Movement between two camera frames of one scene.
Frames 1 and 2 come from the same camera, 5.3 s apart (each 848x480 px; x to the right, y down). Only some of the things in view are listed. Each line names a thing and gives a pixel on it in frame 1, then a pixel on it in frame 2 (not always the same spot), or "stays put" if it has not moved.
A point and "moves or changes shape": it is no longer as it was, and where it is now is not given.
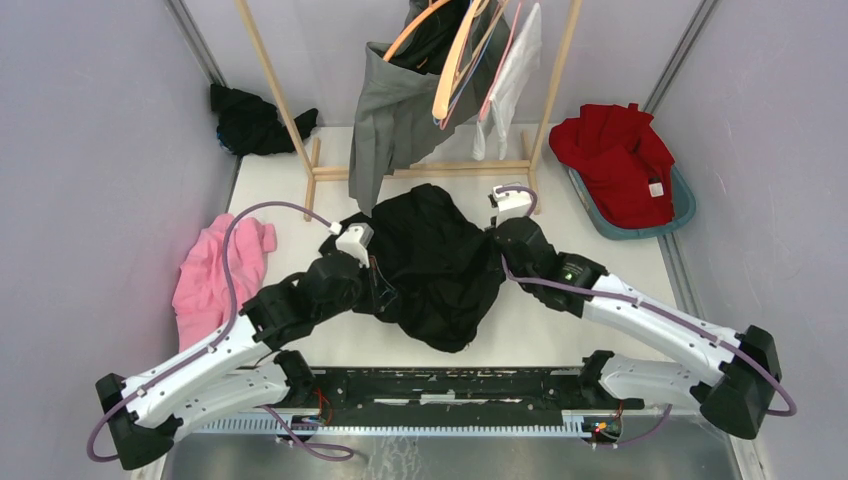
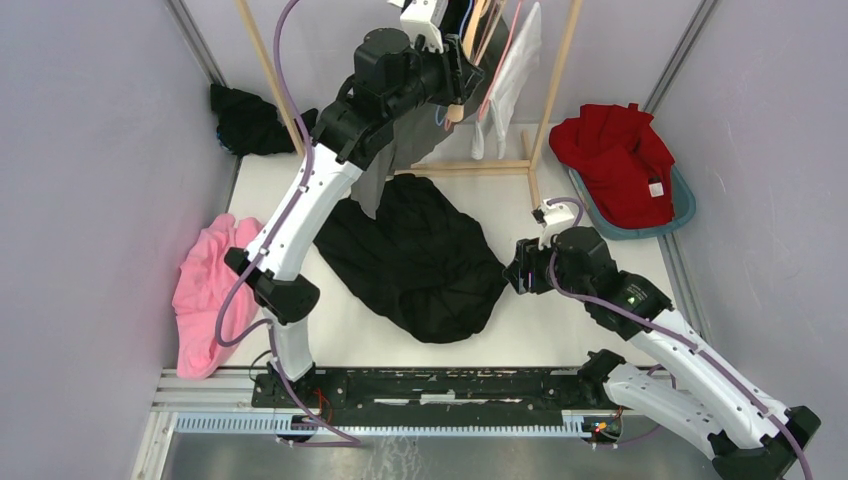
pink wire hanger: [502, 62] stays put
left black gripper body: [370, 300] → [453, 84]
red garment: [624, 161] stays put
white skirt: [515, 79] stays put
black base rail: [395, 397] stays put
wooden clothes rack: [339, 171] stays put
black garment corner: [248, 125] stays put
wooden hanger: [451, 69] moves or changes shape
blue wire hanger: [465, 81] → [461, 33]
